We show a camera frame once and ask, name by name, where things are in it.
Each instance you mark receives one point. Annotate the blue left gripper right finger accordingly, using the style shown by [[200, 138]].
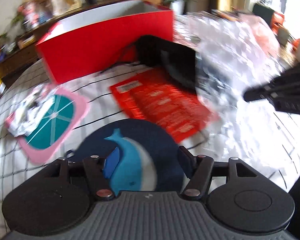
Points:
[[187, 161]]

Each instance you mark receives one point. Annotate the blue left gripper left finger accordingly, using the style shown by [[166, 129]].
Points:
[[111, 163]]

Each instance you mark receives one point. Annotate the clear bubble wrap bag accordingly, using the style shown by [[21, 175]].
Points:
[[229, 61]]

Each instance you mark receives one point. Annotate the printed wrapper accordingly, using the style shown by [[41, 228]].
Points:
[[31, 110]]

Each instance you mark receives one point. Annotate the round navy whale mat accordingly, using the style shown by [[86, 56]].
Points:
[[148, 155]]

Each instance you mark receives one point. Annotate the red foil packet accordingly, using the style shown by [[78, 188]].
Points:
[[151, 96]]

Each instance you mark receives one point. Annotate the checked white tablecloth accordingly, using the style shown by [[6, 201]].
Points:
[[267, 140]]

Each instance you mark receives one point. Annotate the pale green mug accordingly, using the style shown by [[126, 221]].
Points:
[[284, 36]]

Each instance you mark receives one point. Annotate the pink teal square coaster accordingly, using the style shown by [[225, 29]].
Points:
[[67, 111]]

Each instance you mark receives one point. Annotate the red cardboard box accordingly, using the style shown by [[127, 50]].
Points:
[[93, 40]]

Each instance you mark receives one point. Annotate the pink doll figure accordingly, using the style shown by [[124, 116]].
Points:
[[28, 13]]

